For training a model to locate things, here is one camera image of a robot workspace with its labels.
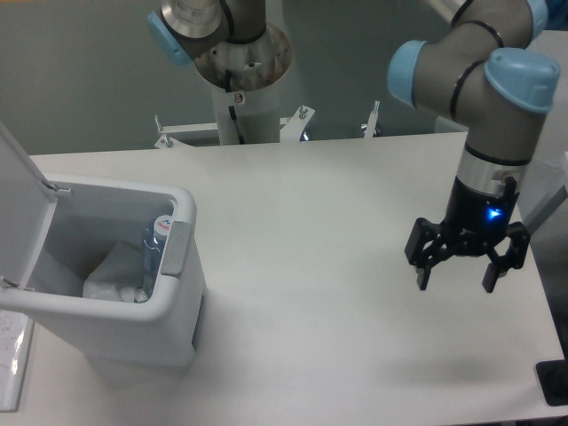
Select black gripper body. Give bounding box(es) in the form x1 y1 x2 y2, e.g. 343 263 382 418
441 177 520 258

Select clear plastic wrapper green print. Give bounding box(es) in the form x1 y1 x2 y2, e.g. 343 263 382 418
83 241 148 303

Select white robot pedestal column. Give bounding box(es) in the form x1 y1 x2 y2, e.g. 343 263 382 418
194 24 292 146

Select black cable on pedestal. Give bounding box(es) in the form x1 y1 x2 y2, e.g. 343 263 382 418
224 67 246 145

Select crushed clear plastic bottle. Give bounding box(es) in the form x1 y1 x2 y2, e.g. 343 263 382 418
142 215 173 297

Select white trash can open lid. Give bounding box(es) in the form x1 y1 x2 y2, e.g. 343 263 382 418
1 130 207 367

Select laminated paper sheet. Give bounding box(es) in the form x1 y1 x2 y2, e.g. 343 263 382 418
1 311 35 413

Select white metal base bracket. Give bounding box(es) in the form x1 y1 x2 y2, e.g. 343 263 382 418
154 100 382 149

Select black device at table edge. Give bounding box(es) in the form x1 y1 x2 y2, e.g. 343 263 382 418
535 359 567 406

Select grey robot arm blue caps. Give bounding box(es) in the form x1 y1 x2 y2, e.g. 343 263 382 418
147 1 566 292

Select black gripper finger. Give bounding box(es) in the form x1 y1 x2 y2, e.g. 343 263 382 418
404 217 461 291
482 222 531 294

